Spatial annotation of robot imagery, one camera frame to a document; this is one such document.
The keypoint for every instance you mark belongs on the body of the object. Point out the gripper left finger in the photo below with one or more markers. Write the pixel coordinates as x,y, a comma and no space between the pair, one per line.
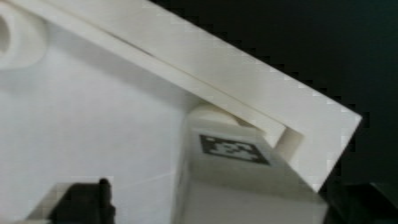
85,206

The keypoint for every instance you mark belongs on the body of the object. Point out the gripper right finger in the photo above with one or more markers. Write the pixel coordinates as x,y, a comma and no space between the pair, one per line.
365,203

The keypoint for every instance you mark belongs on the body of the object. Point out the white square table top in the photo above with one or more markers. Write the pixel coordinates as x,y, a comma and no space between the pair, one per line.
109,69

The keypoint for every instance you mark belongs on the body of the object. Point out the white leg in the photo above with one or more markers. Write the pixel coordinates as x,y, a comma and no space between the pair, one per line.
239,187

